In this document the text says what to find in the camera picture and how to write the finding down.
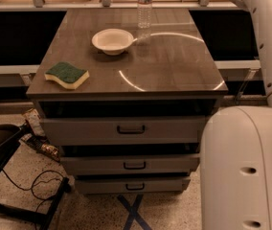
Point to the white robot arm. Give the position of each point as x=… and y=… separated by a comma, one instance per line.
x=236, y=148

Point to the clear plastic water bottle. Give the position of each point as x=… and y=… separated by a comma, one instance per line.
x=144, y=8

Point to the white bowl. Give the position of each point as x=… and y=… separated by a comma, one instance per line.
x=113, y=41

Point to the green yellow sponge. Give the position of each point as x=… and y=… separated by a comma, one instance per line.
x=66, y=75

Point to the grey drawer cabinet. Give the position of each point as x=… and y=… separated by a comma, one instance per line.
x=168, y=74

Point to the top drawer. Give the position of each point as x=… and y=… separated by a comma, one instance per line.
x=123, y=131

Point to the drawer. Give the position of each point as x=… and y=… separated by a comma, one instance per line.
x=123, y=131
x=143, y=164
x=132, y=185

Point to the middle drawer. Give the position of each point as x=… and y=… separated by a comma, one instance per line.
x=143, y=164

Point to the snack bag on floor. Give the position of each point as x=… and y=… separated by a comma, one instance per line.
x=33, y=119

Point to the dark snack packet on floor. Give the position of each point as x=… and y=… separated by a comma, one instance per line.
x=41, y=146

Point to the bottom drawer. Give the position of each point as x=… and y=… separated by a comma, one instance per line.
x=132, y=185

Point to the blue tape cross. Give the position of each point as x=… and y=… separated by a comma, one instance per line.
x=133, y=212

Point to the black chair frame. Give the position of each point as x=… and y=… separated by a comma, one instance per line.
x=27, y=193

